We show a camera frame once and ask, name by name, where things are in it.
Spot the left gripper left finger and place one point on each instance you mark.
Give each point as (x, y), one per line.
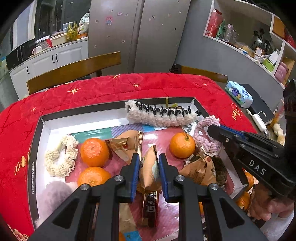
(92, 213)

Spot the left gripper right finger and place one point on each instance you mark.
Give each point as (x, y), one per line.
(204, 210)

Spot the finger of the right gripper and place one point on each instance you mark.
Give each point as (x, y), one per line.
(229, 133)
(231, 140)

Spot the pink crochet scrunchie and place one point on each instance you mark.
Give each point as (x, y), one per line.
(209, 147)

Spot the gold bar snack pack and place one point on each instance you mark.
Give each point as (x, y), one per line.
(150, 209)

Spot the triangular brown snack packet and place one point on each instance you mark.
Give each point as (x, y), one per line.
(127, 144)

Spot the person right hand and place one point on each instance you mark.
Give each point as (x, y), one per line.
(263, 205)

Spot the white power adapter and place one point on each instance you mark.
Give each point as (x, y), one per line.
(258, 121)

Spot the orange mandarin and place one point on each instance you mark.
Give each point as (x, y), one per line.
(94, 152)
(243, 202)
(182, 145)
(93, 176)
(121, 237)
(250, 180)

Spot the black laptop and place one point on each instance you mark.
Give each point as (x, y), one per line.
(259, 106)

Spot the olive brown scrunchie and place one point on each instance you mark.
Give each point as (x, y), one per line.
(220, 170)

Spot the blue tissue pack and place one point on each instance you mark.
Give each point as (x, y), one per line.
(239, 93)

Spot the white fluffy plush clip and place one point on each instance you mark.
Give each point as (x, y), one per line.
(52, 197)

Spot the cream crochet scrunchie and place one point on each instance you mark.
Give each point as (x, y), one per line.
(60, 161)

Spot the black shallow box tray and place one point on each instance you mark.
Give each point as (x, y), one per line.
(106, 121)

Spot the white fuzzy hair clip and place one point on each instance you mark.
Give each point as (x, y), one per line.
(138, 112)

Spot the wooden chair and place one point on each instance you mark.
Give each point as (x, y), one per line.
(73, 71)
(180, 69)

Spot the red quilted table cloth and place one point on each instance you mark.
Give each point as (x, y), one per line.
(19, 121)

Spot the silver double door refrigerator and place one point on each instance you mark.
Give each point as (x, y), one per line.
(146, 33)

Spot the white kitchen cabinet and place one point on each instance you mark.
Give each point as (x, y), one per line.
(45, 61)

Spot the black microwave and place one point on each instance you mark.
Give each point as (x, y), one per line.
(20, 54)

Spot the white wall shelf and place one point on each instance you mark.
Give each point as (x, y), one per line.
(255, 33)

